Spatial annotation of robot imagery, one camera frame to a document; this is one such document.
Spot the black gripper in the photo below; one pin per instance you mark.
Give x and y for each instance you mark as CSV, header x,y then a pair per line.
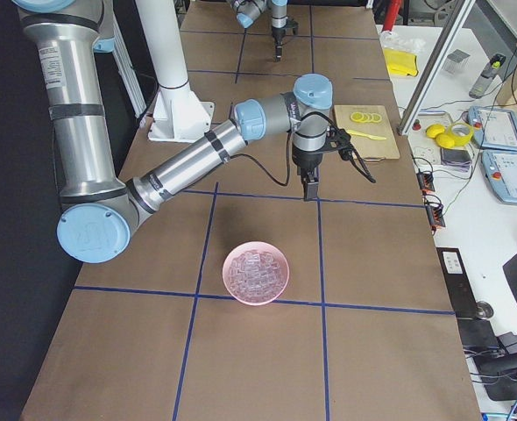
x,y
278,37
306,160

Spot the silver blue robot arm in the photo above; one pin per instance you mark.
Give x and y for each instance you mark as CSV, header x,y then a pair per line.
x,y
248,11
101,213

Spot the clear ice cubes pile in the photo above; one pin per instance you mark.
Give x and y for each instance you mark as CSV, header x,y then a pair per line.
x,y
255,277

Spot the yellow plastic knife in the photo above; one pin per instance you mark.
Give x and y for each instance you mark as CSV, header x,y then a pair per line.
x,y
365,135

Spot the wooden cutting board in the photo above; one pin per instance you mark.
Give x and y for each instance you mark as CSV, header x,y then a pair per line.
x,y
370,130

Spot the pink bowl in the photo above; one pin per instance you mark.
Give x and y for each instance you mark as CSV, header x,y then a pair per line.
x,y
256,245

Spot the black power strip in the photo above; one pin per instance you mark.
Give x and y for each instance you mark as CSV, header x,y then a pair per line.
x,y
435,216
426,181

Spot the yellow cloth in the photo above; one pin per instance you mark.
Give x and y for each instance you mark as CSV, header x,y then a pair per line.
x,y
400,62

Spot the yellow lemon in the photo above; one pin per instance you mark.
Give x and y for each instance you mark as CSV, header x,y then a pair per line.
x,y
435,130
445,141

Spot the dark notebook stack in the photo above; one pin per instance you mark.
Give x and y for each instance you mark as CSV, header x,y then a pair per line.
x,y
458,159

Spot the yellow tape roll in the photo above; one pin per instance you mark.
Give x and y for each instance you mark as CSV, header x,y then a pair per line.
x,y
461,133

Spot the clear plastic box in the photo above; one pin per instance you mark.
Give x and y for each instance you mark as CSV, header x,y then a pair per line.
x,y
455,62

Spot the upper teach pendant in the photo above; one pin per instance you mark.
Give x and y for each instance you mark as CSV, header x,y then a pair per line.
x,y
493,128

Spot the teach pendant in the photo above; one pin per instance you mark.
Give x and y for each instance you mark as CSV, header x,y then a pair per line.
x,y
493,128
500,169

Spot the lower teach pendant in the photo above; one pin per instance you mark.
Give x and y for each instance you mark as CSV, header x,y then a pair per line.
x,y
500,169

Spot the grey handheld device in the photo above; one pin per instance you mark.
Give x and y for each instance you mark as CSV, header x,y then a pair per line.
x,y
489,72

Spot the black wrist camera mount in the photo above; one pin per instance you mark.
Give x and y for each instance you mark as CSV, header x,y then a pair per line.
x,y
338,140

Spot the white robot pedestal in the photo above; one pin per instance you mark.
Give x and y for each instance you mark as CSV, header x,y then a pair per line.
x,y
178,114

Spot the aluminium frame post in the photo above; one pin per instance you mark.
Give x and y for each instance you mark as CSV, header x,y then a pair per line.
x,y
454,24

